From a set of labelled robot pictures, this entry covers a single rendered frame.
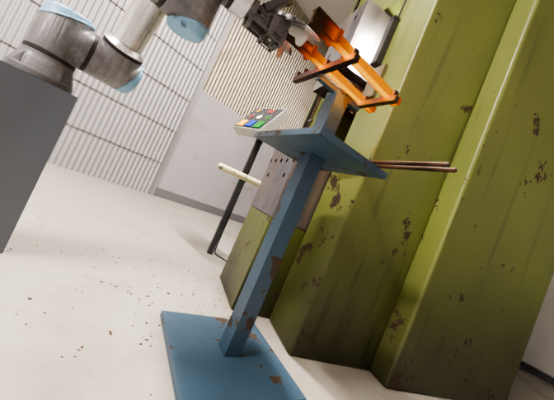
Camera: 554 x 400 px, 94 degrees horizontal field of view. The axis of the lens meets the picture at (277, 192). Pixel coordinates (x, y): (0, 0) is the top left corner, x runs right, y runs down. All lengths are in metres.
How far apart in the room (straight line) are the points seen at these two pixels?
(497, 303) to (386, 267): 0.68
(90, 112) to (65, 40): 2.32
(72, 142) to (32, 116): 2.36
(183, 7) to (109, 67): 0.60
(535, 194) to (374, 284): 1.00
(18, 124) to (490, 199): 1.89
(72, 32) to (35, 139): 0.39
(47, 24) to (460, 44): 1.64
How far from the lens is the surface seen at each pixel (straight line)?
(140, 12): 1.26
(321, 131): 0.68
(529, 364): 4.04
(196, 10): 0.76
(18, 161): 1.22
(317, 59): 0.93
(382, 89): 0.96
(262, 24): 0.85
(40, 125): 1.20
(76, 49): 1.26
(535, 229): 1.93
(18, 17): 3.60
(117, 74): 1.28
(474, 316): 1.68
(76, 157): 3.58
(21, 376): 0.83
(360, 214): 1.13
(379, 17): 1.82
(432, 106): 1.40
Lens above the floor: 0.53
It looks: 3 degrees up
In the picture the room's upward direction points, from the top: 23 degrees clockwise
